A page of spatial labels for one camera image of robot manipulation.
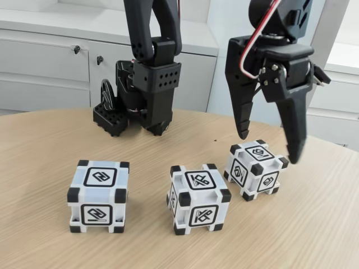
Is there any white cube with diamond symbol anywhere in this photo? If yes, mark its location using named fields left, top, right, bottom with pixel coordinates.
left=223, top=139, right=289, bottom=202

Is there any white cube with crossed symbol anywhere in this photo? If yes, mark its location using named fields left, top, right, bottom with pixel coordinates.
left=167, top=164, right=232, bottom=236

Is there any white drawer cabinet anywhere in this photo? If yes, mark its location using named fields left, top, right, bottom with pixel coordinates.
left=298, top=41, right=359, bottom=154

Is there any black round clamp knob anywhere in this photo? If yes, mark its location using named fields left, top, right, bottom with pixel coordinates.
left=100, top=79, right=116, bottom=112

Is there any white cube with Z symbol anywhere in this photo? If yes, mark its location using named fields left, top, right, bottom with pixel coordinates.
left=67, top=160, right=130, bottom=234

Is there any long white cabinet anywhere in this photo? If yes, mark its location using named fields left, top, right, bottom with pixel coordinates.
left=0, top=8, right=219, bottom=116

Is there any black gripper camera module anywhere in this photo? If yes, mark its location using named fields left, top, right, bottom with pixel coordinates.
left=312, top=63, right=332, bottom=86

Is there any white frame post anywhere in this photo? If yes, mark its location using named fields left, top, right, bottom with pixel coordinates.
left=280, top=0, right=353, bottom=132

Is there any red and white servo cable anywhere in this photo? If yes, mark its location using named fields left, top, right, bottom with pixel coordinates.
left=240, top=0, right=281, bottom=81

